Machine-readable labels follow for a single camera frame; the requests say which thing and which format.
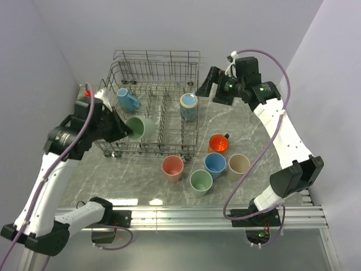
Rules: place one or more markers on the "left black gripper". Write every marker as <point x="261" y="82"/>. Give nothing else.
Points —
<point x="122" y="130"/>

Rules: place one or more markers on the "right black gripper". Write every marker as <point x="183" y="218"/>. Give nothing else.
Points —
<point x="215" y="76"/>

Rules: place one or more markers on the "green plastic cup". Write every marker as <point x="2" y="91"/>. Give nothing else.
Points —
<point x="201" y="181"/>
<point x="142" y="127"/>

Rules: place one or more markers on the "light blue floral mug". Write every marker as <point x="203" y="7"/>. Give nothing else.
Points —
<point x="127" y="102"/>

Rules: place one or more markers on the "teal patterned mug yellow inside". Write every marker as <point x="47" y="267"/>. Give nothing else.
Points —
<point x="189" y="104"/>

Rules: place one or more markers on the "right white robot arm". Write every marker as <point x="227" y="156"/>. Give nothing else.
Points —
<point x="299" y="167"/>

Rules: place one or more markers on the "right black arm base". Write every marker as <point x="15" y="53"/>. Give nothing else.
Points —
<point x="258" y="228"/>

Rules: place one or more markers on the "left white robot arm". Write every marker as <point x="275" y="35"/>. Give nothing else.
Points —
<point x="38" y="227"/>

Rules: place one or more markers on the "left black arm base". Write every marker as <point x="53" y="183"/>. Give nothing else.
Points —
<point x="105" y="235"/>

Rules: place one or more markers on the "pink plastic cup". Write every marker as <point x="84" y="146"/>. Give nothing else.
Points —
<point x="172" y="166"/>

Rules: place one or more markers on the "blue plastic cup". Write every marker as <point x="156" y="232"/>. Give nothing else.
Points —
<point x="215" y="164"/>

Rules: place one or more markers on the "beige plastic cup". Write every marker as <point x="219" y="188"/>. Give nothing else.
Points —
<point x="238" y="164"/>

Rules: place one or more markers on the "grey wire dish rack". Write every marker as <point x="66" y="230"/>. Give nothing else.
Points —
<point x="158" y="79"/>

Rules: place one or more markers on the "orange mug black handle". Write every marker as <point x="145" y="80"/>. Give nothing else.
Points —
<point x="219" y="143"/>

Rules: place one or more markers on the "aluminium mounting rail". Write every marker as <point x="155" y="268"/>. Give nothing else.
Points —
<point x="179" y="218"/>

